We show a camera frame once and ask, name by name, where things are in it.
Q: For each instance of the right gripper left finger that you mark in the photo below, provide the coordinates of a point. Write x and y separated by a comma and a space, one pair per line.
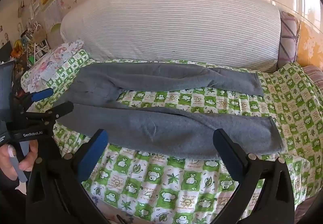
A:
87, 156

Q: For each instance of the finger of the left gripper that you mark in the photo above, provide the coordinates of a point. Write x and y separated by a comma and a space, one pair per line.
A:
37, 96
56, 112

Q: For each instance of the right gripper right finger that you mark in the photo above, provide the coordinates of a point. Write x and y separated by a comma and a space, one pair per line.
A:
233, 156

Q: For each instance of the grey sweatpants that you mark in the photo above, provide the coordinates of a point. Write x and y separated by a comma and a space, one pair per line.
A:
94, 94

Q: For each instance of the person's left hand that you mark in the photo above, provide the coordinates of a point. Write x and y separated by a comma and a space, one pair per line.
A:
9, 163

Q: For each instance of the floral folded quilt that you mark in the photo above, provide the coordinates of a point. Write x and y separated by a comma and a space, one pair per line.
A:
36, 78

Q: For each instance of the cluttered white shelf rack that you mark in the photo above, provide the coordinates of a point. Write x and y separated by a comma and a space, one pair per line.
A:
31, 46

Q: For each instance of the green frog patterned bedsheet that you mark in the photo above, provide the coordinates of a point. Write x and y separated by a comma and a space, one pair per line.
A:
141, 186

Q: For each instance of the striped maroon pillow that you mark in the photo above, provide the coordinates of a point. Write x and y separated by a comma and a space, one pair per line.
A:
315, 74

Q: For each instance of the orange floral cushion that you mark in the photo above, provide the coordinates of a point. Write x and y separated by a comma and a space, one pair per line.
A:
310, 46

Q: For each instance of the white striped large pillow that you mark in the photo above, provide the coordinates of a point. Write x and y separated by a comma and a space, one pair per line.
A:
232, 33

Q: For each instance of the purple lattice pillow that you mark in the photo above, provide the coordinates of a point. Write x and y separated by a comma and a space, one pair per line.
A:
289, 39

